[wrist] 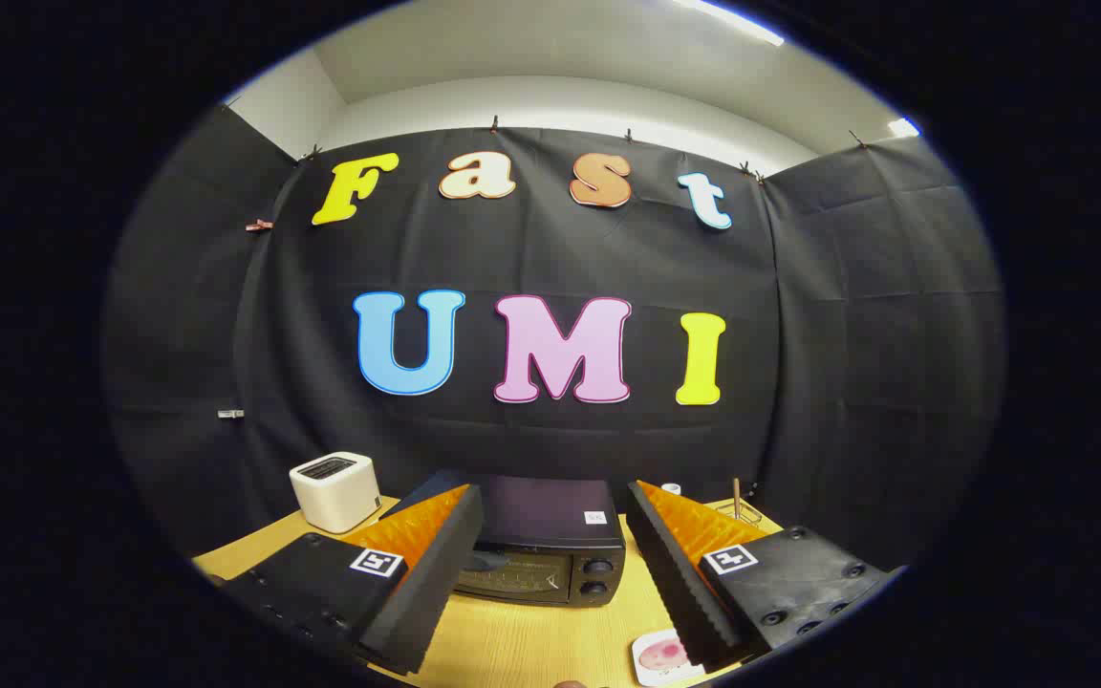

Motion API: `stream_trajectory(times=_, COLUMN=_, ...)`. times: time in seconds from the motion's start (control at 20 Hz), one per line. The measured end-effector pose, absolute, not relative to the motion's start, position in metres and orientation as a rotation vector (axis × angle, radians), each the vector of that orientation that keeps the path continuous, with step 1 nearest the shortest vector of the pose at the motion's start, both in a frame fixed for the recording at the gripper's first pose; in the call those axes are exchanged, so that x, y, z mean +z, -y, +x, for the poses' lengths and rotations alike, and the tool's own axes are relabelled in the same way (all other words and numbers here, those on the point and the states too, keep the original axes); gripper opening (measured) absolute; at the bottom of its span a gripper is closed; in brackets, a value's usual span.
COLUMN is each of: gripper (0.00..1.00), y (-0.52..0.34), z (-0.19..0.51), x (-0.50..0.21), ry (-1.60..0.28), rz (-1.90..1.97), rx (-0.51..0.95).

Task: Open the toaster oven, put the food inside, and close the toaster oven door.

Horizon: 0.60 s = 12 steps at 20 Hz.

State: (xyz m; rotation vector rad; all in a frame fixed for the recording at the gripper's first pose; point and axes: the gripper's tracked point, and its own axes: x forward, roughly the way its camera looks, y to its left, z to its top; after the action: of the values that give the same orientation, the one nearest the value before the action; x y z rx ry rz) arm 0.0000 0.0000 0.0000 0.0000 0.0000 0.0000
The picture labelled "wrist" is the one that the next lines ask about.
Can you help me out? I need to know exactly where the black toaster oven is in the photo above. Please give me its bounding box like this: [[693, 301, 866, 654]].
[[404, 468, 628, 609]]

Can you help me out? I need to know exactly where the black backdrop cloth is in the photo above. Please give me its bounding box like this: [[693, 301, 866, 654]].
[[101, 103, 1005, 574]]

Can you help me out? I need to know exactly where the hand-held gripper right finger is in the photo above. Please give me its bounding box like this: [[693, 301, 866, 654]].
[[625, 480, 896, 672]]

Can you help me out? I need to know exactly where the long ceiling light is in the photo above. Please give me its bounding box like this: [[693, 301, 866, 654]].
[[675, 0, 786, 47]]

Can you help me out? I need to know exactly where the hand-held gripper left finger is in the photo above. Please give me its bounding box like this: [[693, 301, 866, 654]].
[[222, 484, 485, 676]]

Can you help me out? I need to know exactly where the white square plate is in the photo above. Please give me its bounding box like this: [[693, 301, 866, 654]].
[[631, 628, 704, 687]]

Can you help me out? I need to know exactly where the white bread toaster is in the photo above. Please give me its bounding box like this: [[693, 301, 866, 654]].
[[289, 452, 382, 534]]

